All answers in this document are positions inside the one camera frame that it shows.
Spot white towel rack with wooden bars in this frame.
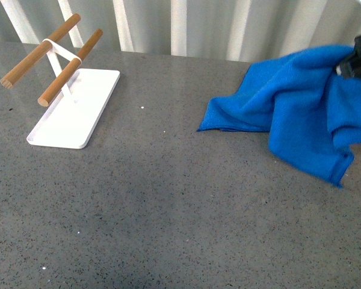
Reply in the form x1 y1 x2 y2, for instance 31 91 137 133
0 13 120 149

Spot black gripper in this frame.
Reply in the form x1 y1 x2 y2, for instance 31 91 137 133
335 35 361 79

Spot white pleated curtain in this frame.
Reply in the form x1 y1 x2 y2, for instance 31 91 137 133
0 1 361 62

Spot blue microfiber cloth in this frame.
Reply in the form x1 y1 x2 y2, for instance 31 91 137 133
199 45 361 185

